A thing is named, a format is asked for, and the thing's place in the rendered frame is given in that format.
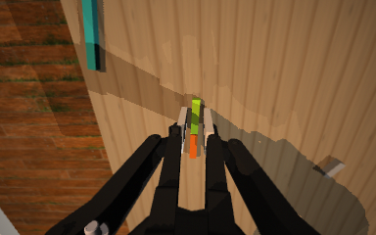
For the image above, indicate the turquoise rod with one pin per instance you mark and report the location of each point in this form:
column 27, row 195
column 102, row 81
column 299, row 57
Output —
column 90, row 19

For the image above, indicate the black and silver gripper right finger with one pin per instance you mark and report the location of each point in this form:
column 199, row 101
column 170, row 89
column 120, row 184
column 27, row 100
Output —
column 269, row 209

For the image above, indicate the lime green rod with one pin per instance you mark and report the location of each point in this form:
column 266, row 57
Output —
column 195, row 115

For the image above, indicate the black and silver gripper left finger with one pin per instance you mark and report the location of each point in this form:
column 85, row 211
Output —
column 105, row 213

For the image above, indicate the orange rod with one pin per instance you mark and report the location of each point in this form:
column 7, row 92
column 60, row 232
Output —
column 193, row 146

